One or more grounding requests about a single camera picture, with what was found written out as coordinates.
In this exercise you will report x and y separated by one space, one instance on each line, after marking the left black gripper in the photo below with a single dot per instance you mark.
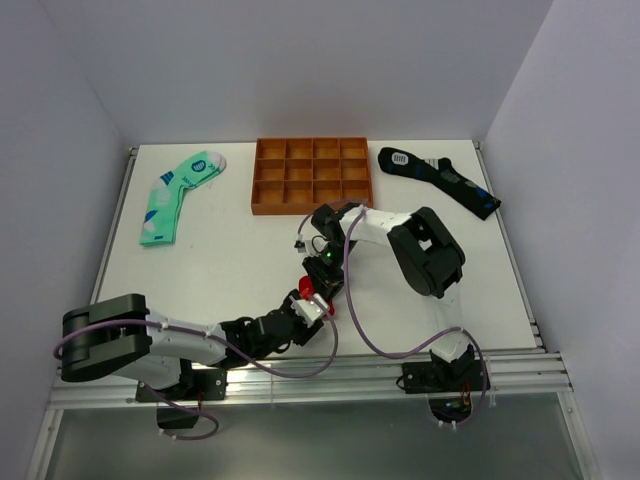
304 331

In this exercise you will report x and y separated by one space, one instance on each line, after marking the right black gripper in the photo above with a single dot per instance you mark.
325 281

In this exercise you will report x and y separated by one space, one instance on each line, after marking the red santa sock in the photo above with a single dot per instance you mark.
307 292

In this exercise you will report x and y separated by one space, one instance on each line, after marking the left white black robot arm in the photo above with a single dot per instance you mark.
124 337

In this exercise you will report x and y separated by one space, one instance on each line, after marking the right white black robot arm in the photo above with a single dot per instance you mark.
429 258

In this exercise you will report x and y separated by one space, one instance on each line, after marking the orange compartment tray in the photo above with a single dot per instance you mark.
294 176

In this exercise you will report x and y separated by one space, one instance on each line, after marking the black blue sports sock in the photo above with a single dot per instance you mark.
440 173

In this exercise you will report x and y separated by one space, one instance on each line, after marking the mint green patterned sock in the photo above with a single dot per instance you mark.
166 197

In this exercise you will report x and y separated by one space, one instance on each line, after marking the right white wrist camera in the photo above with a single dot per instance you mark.
308 246

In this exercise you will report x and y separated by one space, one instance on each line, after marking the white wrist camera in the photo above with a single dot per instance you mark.
308 246
313 309

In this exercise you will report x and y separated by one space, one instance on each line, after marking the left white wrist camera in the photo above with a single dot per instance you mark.
313 309

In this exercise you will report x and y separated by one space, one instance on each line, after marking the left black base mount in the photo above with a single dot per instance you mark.
181 406

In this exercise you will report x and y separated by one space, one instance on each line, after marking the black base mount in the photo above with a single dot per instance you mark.
181 406
450 389

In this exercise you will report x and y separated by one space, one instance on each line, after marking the aluminium front rail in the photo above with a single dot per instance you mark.
359 378

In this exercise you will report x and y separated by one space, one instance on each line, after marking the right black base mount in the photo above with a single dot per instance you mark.
450 389

